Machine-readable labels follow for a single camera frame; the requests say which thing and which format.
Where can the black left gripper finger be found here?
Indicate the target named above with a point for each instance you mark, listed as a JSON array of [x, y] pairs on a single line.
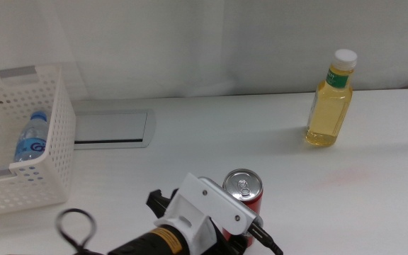
[[159, 202]]

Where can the red drink can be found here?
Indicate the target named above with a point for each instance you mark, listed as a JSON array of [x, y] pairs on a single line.
[[243, 186]]

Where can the clear water bottle blue cap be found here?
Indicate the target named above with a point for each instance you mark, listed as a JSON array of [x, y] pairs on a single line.
[[30, 141]]

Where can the yellow tea bottle white cap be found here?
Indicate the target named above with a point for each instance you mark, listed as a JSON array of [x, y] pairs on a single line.
[[328, 113]]

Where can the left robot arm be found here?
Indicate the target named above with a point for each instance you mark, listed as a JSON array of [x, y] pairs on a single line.
[[147, 244]]

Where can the white perforated plastic basket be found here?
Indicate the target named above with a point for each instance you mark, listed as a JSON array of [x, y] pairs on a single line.
[[60, 148]]

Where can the white fabric curtain backdrop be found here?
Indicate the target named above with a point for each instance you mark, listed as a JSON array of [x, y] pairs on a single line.
[[204, 46]]

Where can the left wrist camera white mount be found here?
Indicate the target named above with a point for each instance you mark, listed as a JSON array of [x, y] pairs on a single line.
[[207, 205]]

